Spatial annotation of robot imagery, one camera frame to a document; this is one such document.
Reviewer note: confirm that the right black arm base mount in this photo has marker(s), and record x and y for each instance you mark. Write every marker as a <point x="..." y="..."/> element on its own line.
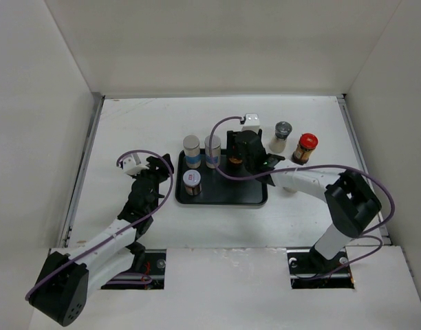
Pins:
<point x="308" y="273"/>

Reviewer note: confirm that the grey lid seasoning jar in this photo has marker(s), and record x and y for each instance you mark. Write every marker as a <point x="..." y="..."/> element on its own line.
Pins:
<point x="282" y="130"/>

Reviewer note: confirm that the black cap white bottle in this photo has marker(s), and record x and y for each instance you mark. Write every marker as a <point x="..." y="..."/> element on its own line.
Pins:
<point x="290" y="190"/>

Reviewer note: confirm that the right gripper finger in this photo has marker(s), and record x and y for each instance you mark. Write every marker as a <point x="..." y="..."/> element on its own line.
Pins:
<point x="259" y="135"/>
<point x="230" y="143"/>

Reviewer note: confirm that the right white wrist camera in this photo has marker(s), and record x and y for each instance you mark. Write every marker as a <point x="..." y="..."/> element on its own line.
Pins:
<point x="250" y="122"/>

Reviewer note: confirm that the red lid chili jar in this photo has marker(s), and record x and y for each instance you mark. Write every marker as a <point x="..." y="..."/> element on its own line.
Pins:
<point x="234" y="161"/>

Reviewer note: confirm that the black rectangular tray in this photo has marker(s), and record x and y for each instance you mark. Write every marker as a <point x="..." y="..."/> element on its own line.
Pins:
<point x="216" y="190"/>

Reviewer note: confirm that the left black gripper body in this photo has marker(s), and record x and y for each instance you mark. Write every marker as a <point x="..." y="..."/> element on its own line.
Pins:
<point x="155" y="179"/>

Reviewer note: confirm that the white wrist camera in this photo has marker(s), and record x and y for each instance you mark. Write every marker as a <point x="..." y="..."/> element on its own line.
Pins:
<point x="131" y="164"/>
<point x="250" y="122"/>

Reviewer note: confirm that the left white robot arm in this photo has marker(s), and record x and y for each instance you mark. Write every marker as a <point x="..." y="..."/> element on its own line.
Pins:
<point x="66" y="280"/>

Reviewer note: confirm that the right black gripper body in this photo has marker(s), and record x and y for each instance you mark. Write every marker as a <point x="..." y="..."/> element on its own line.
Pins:
<point x="248" y="165"/>

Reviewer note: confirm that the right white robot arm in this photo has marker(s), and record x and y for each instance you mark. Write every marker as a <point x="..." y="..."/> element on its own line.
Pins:
<point x="351" y="202"/>

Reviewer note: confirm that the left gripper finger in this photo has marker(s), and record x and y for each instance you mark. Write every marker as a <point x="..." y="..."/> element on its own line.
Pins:
<point x="159" y="170"/>
<point x="142" y="173"/>

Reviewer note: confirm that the small dark spice jar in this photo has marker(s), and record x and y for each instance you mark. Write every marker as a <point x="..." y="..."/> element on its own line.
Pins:
<point x="192" y="182"/>

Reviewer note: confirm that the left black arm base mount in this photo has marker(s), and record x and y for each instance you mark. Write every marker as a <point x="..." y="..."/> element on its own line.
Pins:
<point x="147" y="271"/>

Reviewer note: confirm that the red lid sauce jar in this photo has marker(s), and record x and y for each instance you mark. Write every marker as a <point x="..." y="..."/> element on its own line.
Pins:
<point x="306" y="145"/>

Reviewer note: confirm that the blue label sago bottle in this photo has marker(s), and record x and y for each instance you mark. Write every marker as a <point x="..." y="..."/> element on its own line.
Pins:
<point x="212" y="151"/>
<point x="192" y="155"/>

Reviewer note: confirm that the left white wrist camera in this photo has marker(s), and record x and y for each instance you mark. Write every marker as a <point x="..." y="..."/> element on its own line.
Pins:
<point x="131" y="164"/>

